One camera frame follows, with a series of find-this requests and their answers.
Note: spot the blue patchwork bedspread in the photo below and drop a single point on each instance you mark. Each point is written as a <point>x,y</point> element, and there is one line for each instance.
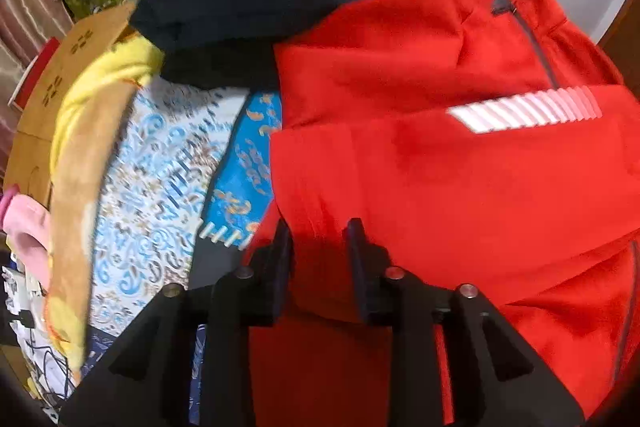
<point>150,167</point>

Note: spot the yellow blanket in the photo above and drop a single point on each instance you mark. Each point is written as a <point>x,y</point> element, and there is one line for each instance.
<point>95,87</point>

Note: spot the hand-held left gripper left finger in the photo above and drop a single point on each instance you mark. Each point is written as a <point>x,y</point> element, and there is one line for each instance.
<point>280,277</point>

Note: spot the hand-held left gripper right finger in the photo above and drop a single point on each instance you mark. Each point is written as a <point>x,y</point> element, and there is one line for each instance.
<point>367,277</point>

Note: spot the wooden folding bed table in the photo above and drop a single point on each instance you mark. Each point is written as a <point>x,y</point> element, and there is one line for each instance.
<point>35,127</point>

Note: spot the red zip jacket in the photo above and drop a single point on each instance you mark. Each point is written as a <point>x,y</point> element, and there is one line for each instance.
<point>425,187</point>

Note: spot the dark navy folded garment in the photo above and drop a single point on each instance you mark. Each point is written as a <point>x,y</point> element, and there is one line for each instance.
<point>225,17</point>

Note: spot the brown striped curtain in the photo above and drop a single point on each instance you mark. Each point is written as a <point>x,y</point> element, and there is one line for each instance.
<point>25,17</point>

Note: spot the pink plush toy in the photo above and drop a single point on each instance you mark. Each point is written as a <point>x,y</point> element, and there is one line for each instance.
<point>25,227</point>

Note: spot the red box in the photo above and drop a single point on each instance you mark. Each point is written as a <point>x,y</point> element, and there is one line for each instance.
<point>35,67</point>

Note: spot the brown wooden door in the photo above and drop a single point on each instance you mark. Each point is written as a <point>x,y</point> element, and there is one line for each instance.
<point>622,37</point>

